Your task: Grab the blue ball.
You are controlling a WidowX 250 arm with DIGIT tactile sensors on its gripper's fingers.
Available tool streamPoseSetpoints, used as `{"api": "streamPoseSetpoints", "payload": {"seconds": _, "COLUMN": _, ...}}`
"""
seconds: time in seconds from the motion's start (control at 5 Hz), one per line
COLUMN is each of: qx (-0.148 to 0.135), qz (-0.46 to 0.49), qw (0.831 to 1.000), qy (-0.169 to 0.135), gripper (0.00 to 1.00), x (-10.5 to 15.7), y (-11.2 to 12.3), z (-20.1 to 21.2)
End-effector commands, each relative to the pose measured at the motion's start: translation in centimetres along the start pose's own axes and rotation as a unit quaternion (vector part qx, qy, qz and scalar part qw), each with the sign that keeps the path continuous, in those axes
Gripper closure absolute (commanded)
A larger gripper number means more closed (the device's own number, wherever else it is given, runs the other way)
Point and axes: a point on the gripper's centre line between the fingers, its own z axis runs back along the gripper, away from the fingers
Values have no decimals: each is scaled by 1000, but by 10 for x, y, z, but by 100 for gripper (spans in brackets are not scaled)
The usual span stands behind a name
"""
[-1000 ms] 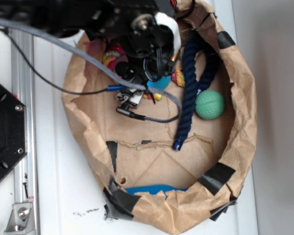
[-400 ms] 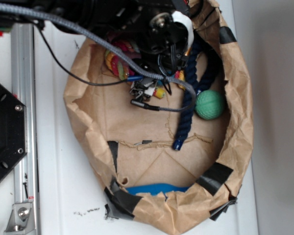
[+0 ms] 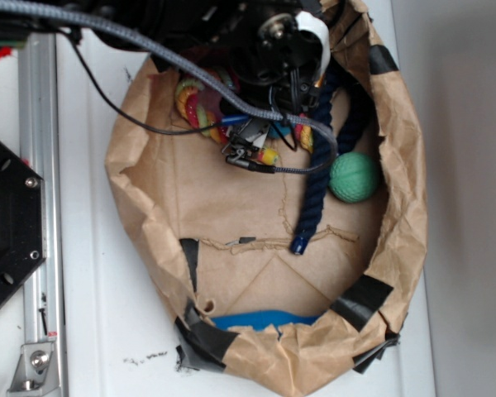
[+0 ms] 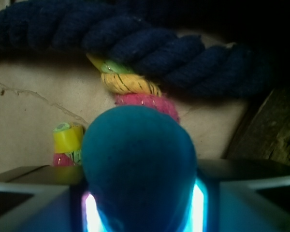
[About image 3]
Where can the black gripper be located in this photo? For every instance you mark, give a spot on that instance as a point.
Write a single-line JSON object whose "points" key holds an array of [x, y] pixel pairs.
{"points": [[279, 50]]}

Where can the blue dimpled ball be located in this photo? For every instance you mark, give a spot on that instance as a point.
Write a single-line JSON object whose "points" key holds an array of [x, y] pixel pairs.
{"points": [[276, 130]]}

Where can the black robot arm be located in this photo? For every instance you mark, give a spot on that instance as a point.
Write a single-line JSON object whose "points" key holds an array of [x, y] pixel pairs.
{"points": [[181, 26]]}

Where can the green dimpled ball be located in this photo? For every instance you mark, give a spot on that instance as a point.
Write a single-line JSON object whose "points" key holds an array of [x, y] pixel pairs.
{"points": [[354, 177]]}

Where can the brown paper bag bin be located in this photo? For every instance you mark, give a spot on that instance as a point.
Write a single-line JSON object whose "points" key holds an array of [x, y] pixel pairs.
{"points": [[215, 239]]}

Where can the blue object under bag rim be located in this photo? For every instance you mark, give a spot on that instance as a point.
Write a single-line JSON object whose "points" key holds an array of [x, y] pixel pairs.
{"points": [[260, 320]]}

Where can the white tray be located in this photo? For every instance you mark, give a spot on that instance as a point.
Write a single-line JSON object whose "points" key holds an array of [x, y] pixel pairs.
{"points": [[120, 340]]}

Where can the multicolour twisted rope toy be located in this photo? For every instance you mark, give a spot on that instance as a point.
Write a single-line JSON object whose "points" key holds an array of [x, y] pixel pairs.
{"points": [[243, 136]]}

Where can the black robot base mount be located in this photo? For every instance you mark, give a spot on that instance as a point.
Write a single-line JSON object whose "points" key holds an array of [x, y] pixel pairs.
{"points": [[21, 228]]}

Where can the aluminium extrusion rail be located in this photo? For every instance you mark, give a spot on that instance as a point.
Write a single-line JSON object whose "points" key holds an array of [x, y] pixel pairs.
{"points": [[43, 291]]}

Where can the metal corner bracket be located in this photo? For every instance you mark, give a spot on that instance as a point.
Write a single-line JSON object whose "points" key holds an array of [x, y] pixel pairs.
{"points": [[37, 372]]}

